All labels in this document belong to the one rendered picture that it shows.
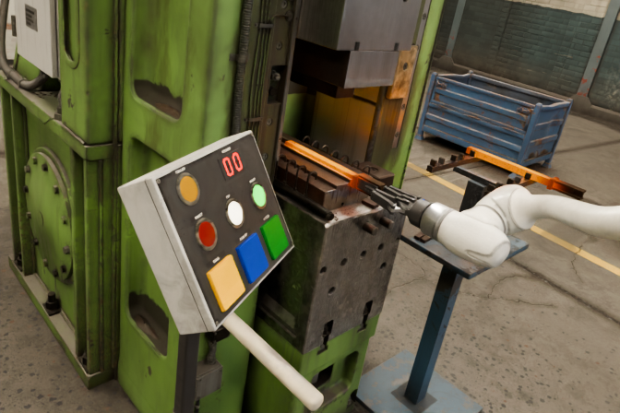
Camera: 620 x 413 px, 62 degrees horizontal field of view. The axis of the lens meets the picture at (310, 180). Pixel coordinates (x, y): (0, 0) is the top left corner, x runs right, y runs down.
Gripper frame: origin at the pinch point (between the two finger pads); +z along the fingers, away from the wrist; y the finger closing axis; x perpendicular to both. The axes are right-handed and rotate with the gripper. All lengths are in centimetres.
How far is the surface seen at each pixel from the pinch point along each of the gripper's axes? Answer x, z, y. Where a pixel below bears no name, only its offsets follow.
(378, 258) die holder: -27.3, -0.8, 12.0
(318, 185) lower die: -1.6, 9.1, -11.0
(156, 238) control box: 10, -13, -73
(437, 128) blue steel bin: -82, 188, 354
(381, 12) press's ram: 46.4, 5.1, -3.6
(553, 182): 4, -29, 55
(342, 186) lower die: -1.3, 5.2, -5.4
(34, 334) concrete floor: -100, 104, -60
